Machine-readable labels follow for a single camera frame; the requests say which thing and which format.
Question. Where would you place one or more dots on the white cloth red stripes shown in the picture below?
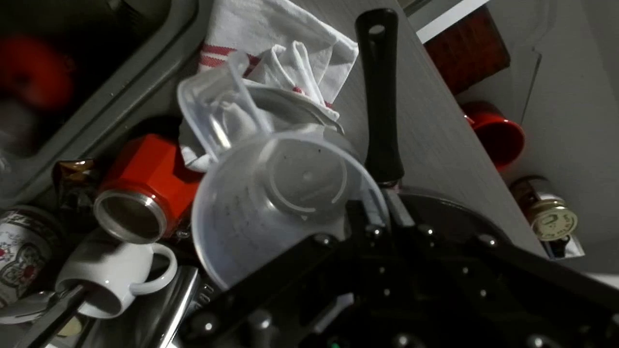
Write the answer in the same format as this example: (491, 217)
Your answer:
(272, 32)

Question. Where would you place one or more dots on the metal spoon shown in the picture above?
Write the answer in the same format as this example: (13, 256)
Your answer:
(26, 310)

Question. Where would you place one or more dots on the patterned ceramic jar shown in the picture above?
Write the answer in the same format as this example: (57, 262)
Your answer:
(23, 254)

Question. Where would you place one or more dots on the glass jar gold lid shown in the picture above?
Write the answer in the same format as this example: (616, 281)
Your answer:
(549, 215)

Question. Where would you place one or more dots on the white ceramic mug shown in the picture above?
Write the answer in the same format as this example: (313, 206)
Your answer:
(110, 277)

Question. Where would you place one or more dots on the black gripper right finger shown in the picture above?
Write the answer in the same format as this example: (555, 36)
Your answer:
(516, 262)

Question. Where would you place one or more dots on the brown wooden board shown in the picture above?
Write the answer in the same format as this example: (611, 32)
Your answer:
(468, 51)

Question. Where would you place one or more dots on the white open drawer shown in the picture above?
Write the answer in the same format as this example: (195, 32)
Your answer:
(446, 16)

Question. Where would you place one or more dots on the red mug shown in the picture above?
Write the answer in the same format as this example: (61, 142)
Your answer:
(497, 136)

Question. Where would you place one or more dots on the transparent plastic measuring jug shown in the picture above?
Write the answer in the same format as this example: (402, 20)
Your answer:
(259, 206)

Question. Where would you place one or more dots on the brown glass bottle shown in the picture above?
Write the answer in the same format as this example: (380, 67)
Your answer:
(75, 175)

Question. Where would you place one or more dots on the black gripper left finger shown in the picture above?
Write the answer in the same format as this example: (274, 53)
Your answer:
(284, 264)

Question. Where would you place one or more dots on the red cup in sink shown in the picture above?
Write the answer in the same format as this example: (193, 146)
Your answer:
(36, 70)

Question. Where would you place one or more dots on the red metal cup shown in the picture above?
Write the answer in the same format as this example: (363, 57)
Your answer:
(148, 181)

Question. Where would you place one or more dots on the stainless steel sink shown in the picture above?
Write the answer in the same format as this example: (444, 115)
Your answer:
(110, 97)

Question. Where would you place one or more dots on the dark frying pan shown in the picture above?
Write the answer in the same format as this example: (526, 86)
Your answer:
(380, 97)

